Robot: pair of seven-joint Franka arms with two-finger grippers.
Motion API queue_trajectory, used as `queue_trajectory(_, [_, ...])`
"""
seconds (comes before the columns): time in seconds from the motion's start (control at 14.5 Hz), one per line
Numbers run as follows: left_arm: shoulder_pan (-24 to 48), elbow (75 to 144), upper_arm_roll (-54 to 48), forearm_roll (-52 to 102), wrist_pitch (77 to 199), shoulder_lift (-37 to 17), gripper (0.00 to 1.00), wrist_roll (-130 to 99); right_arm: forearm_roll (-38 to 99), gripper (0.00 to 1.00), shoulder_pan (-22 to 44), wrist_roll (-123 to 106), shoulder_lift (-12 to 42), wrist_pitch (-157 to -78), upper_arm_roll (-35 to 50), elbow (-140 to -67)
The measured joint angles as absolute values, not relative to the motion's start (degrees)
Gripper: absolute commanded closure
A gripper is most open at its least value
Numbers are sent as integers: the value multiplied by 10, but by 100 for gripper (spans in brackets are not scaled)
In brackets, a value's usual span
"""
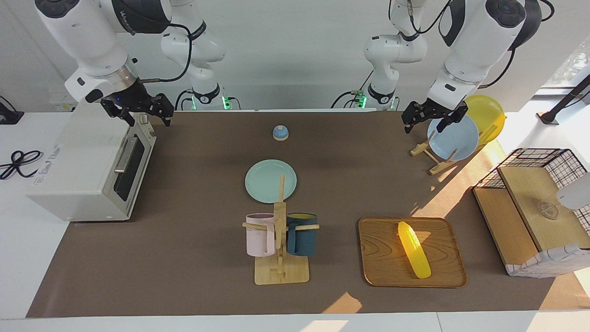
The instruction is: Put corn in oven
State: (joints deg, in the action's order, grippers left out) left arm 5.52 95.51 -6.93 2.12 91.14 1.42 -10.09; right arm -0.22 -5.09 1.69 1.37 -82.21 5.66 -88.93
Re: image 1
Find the white checked cloth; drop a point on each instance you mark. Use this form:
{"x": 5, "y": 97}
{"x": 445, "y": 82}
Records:
{"x": 544, "y": 263}

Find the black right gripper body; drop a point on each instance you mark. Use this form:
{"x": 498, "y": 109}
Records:
{"x": 133, "y": 99}

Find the yellow plate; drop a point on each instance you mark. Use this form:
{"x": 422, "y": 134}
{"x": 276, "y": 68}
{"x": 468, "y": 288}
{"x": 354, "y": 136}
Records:
{"x": 488, "y": 115}

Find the black angled stand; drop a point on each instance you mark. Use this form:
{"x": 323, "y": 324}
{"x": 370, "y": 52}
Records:
{"x": 564, "y": 99}

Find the pink mug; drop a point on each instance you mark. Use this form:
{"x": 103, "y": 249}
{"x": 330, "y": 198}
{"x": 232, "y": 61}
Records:
{"x": 259, "y": 237}

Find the mint green plate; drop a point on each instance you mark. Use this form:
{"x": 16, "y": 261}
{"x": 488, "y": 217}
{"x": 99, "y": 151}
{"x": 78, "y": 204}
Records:
{"x": 265, "y": 182}

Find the black clamp base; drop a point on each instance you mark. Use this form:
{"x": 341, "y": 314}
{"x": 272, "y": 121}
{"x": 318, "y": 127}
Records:
{"x": 9, "y": 116}

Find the white toaster oven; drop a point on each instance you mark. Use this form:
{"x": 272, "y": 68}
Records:
{"x": 73, "y": 170}

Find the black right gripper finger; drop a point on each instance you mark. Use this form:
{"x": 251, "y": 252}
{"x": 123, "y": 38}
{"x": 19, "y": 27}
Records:
{"x": 164, "y": 108}
{"x": 115, "y": 108}

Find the small clear glass object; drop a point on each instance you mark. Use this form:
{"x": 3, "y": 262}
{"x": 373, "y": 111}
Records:
{"x": 548, "y": 210}

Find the yellow corn cob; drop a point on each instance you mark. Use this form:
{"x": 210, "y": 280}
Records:
{"x": 413, "y": 249}

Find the square wooden tray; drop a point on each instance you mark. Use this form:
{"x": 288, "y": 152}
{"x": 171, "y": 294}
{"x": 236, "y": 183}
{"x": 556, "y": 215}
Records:
{"x": 392, "y": 263}

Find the wooden mug rack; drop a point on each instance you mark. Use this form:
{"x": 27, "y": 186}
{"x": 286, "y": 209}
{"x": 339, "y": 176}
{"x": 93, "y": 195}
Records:
{"x": 281, "y": 274}

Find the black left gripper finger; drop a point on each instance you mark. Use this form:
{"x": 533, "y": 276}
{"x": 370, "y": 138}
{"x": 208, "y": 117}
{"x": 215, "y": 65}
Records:
{"x": 411, "y": 114}
{"x": 454, "y": 118}

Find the small blue call bell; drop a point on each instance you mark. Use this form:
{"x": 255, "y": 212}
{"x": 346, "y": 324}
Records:
{"x": 280, "y": 133}

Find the stepped wooden shelf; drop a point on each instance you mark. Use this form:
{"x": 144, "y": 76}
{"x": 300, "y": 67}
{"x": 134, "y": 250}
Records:
{"x": 507, "y": 221}

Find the blurred white rounded object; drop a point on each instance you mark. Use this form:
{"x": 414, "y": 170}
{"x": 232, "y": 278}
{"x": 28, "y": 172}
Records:
{"x": 576, "y": 191}

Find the wooden plate rack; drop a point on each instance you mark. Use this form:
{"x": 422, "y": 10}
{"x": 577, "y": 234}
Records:
{"x": 421, "y": 148}

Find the brown table mat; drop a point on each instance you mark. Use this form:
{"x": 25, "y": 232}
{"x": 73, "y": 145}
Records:
{"x": 184, "y": 258}

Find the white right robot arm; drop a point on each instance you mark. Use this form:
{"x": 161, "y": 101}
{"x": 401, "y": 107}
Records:
{"x": 92, "y": 37}

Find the light blue plate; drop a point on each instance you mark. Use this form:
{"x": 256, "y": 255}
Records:
{"x": 454, "y": 140}

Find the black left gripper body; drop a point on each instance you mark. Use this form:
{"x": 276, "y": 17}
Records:
{"x": 433, "y": 109}

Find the white wall socket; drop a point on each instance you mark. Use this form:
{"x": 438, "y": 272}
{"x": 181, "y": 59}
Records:
{"x": 62, "y": 103}

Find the dark blue mug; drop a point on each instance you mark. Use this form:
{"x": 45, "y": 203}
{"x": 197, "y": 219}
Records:
{"x": 304, "y": 237}

